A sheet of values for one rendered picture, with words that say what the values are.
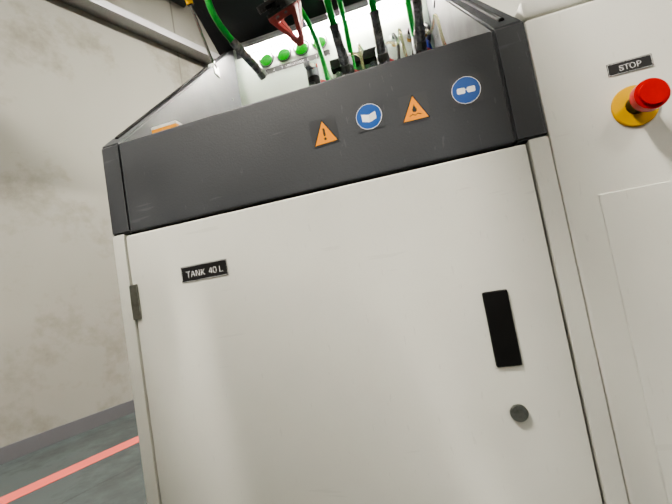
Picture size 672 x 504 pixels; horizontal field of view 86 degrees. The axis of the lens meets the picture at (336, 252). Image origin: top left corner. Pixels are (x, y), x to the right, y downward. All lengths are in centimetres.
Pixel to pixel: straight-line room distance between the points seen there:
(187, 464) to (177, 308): 25
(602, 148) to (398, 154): 26
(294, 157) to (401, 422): 42
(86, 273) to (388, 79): 250
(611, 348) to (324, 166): 45
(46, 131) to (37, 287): 99
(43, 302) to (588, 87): 268
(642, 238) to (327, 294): 41
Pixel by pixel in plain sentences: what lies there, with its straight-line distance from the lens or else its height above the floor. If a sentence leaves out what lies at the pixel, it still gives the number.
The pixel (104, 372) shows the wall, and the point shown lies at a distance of 285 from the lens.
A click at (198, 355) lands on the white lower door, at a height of 57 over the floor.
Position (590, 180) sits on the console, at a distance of 57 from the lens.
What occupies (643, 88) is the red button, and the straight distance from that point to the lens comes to 57.
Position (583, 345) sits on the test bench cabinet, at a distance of 56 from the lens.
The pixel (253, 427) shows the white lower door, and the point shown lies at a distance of 63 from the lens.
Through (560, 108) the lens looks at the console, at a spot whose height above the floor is 82.
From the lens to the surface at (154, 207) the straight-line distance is 69.
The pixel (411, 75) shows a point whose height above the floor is 92.
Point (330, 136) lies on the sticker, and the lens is 57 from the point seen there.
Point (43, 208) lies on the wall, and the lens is 285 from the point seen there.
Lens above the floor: 65
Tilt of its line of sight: 4 degrees up
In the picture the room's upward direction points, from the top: 10 degrees counter-clockwise
